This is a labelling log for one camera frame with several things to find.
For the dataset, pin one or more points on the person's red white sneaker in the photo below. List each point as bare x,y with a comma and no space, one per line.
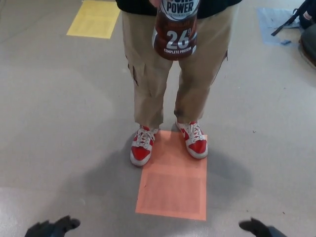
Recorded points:
196,145
140,150

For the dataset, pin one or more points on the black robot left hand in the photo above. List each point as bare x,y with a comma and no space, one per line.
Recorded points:
51,228

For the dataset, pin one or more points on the dark round chair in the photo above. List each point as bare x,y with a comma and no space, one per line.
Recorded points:
309,44

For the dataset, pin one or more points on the orange paper sheet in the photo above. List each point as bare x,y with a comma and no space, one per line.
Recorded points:
172,190

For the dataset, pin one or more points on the person's left red white sneaker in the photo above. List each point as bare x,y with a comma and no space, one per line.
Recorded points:
196,145

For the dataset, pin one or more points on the small blue tape scrap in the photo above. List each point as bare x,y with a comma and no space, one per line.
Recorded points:
286,42

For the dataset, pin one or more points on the person's right red white sneaker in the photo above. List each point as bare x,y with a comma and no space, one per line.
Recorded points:
140,150

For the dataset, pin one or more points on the person's bare hand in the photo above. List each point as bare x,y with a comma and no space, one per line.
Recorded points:
155,2

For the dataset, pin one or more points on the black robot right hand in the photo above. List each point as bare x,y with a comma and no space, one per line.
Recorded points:
261,230

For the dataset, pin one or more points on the black shirt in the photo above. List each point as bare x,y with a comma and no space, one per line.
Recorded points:
217,7

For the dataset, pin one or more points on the brown protein shake bottle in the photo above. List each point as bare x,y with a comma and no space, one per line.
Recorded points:
175,29

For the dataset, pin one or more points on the yellow paper sheet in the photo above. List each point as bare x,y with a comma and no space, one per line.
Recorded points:
92,19

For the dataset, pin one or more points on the khaki cargo trousers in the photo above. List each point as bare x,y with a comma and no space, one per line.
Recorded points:
148,74

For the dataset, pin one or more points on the blue paper sheet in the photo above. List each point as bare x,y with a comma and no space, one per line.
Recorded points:
274,22

